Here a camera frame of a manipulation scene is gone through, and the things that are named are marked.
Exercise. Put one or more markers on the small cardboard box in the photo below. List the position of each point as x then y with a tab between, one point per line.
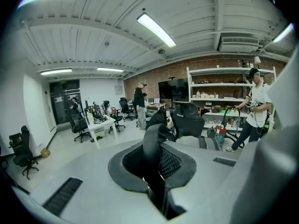
45	153

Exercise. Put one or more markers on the large black wall screen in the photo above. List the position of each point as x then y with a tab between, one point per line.
172	90

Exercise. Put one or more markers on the teal vacuum cleaner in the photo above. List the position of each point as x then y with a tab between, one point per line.
220	133

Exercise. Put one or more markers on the white cluttered desk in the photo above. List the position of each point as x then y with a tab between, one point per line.
102	123

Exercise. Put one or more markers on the white shade lamp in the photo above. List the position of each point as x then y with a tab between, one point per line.
257	59

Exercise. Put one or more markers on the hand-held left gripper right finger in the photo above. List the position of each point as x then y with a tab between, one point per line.
205	171

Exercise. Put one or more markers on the white air conditioner unit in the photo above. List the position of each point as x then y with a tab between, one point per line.
238	44

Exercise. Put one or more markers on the gray wall panel box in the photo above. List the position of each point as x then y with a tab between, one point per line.
118	90

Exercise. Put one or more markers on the ceiling dome camera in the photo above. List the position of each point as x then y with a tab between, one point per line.
161	51

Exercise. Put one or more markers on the black jacket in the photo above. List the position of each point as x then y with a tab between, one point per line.
169	129

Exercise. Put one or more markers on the white shelf unit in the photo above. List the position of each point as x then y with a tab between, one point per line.
217	99

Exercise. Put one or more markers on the black office chair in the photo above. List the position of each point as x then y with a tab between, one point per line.
78	125
24	148
187	122
114	115
126	107

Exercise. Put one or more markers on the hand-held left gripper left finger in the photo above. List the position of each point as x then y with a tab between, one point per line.
93	176

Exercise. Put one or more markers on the dark glass door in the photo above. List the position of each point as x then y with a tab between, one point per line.
64	101

